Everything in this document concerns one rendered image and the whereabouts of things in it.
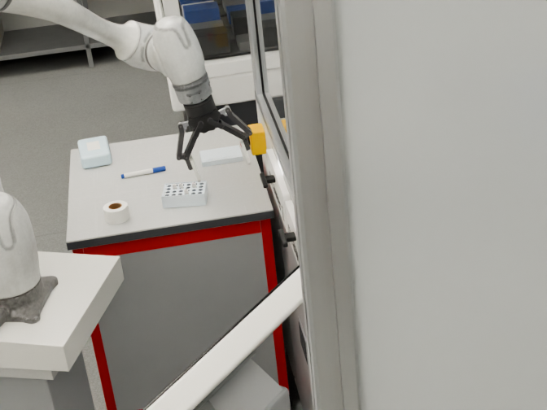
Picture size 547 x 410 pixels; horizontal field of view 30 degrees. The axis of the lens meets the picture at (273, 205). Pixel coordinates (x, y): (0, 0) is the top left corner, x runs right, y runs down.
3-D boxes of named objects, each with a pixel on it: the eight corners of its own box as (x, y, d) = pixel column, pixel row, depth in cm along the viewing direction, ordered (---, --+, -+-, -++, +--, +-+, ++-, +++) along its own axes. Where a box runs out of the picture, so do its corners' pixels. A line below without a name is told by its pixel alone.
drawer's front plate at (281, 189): (286, 233, 262) (282, 195, 257) (269, 183, 287) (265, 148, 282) (293, 232, 262) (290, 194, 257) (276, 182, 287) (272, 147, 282)
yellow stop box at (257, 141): (250, 156, 299) (247, 134, 296) (247, 146, 305) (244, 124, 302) (267, 154, 300) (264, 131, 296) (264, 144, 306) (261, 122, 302)
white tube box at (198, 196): (163, 208, 293) (161, 197, 291) (166, 194, 300) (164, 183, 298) (206, 205, 292) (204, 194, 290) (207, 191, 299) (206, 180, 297)
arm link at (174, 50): (217, 69, 248) (188, 63, 258) (196, 10, 241) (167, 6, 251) (183, 90, 244) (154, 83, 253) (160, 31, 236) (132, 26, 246)
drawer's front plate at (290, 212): (309, 298, 234) (305, 258, 229) (288, 237, 260) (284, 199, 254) (317, 298, 234) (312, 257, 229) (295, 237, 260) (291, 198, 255)
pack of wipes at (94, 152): (112, 164, 321) (111, 151, 319) (82, 170, 320) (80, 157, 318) (108, 146, 334) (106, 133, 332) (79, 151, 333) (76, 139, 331)
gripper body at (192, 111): (181, 109, 249) (194, 141, 254) (214, 98, 249) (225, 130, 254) (179, 98, 256) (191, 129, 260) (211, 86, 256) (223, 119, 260)
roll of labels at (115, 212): (100, 223, 288) (98, 211, 286) (112, 211, 294) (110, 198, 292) (122, 225, 286) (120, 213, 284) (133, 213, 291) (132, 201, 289)
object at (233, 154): (202, 167, 314) (201, 162, 313) (199, 155, 322) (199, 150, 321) (242, 160, 315) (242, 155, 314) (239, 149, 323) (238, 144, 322)
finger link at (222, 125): (205, 117, 257) (207, 112, 257) (243, 136, 261) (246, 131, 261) (207, 123, 254) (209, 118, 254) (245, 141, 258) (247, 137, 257)
